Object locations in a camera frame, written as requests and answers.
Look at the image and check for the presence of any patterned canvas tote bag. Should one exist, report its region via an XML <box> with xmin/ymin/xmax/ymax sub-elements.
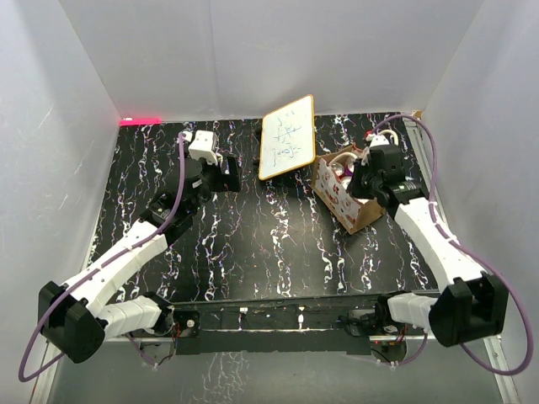
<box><xmin>311</xmin><ymin>144</ymin><xmax>385</xmax><ymax>235</ymax></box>

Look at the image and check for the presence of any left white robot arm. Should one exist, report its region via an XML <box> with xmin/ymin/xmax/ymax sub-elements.
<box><xmin>38</xmin><ymin>155</ymin><xmax>241</xmax><ymax>364</ymax></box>

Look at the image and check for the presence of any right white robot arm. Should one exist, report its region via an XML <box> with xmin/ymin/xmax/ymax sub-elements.
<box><xmin>347</xmin><ymin>145</ymin><xmax>509</xmax><ymax>347</ymax></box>

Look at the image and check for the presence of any purple can front right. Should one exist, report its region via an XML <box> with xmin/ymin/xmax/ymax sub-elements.
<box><xmin>340</xmin><ymin>177</ymin><xmax>352</xmax><ymax>190</ymax></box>

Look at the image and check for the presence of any red soda can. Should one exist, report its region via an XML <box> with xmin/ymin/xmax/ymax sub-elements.
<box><xmin>331</xmin><ymin>162</ymin><xmax>345</xmax><ymax>177</ymax></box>

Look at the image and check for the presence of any small wood-framed whiteboard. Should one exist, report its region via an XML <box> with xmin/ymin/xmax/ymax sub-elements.
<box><xmin>259</xmin><ymin>94</ymin><xmax>316</xmax><ymax>181</ymax></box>

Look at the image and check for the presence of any pink tape strip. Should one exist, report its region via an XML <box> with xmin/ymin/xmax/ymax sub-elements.
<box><xmin>119</xmin><ymin>118</ymin><xmax>163</xmax><ymax>127</ymax></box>

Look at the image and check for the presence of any black front base bar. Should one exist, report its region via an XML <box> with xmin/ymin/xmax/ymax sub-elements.
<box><xmin>171</xmin><ymin>295</ymin><xmax>408</xmax><ymax>363</ymax></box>

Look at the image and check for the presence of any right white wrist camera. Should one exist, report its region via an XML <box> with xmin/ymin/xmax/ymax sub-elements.
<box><xmin>364</xmin><ymin>129</ymin><xmax>399</xmax><ymax>157</ymax></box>

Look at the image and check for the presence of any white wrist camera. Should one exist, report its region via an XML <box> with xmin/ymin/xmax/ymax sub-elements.
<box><xmin>188</xmin><ymin>130</ymin><xmax>220</xmax><ymax>166</ymax></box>
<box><xmin>364</xmin><ymin>129</ymin><xmax>399</xmax><ymax>157</ymax></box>

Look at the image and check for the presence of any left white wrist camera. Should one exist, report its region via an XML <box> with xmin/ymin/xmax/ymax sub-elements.
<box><xmin>188</xmin><ymin>130</ymin><xmax>220</xmax><ymax>166</ymax></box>

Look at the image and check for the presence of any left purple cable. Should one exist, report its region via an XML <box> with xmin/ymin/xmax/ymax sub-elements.
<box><xmin>18</xmin><ymin>132</ymin><xmax>193</xmax><ymax>382</ymax></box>

